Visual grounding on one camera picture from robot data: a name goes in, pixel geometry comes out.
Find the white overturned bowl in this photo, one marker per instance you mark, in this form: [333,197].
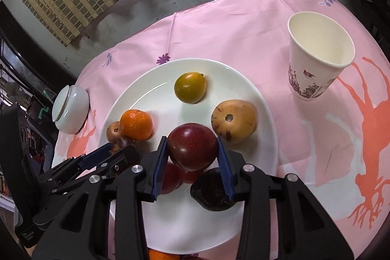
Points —
[71,109]

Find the dark red plum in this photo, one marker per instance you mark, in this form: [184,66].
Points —
[192,146]

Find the green yellow orange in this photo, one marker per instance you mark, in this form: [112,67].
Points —
[190,92]

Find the printed paper cup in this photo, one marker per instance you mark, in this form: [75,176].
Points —
[307,80]

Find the green plastic object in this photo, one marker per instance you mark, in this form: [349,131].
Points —
[45,113]

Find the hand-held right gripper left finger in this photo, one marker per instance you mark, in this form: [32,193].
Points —
[157,171]

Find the pink printed tablecloth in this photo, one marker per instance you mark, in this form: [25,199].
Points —
[243,34]

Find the small mandarin orange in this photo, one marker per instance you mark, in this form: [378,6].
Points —
[136,124]

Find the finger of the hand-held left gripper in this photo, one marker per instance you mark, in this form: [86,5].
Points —
[94,155]
[122,159]

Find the white oval plate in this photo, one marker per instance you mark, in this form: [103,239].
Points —
[195,217]

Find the dark wooden cabinet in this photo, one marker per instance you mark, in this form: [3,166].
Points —
[18,59]

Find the small brown fruit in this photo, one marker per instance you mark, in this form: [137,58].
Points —
[113,131]

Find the tan spotted round fruit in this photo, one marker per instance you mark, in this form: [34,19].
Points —
[234,121]

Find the red tomato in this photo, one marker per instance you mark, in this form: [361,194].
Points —
[189,176]

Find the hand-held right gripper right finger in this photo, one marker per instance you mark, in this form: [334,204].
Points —
[225,174]

